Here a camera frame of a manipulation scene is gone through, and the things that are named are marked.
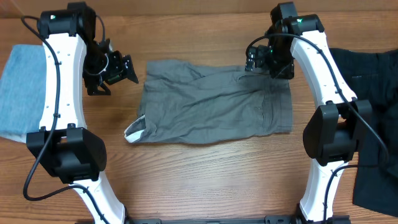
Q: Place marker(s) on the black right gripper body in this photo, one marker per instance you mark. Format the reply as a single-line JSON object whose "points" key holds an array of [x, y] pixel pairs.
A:
{"points": [[280, 69]]}

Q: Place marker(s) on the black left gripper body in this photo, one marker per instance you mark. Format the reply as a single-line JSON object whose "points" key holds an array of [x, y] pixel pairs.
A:
{"points": [[104, 68]]}

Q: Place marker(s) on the grey shorts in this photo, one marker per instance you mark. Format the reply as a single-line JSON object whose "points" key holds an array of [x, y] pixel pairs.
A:
{"points": [[196, 104]]}

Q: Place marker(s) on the black shorts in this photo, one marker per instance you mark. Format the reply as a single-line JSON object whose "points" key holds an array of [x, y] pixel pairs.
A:
{"points": [[373, 77]]}

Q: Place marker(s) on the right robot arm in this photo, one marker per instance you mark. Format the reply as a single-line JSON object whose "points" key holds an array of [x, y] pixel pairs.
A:
{"points": [[335, 131]]}

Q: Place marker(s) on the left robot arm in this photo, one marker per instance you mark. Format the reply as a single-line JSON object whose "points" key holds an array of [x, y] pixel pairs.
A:
{"points": [[76, 64]]}

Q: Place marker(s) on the folded blue jeans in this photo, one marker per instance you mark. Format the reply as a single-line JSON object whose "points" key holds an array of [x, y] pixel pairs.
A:
{"points": [[23, 89]]}

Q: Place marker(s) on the brown cardboard back wall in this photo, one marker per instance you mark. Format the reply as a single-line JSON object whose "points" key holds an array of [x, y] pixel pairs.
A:
{"points": [[16, 8]]}

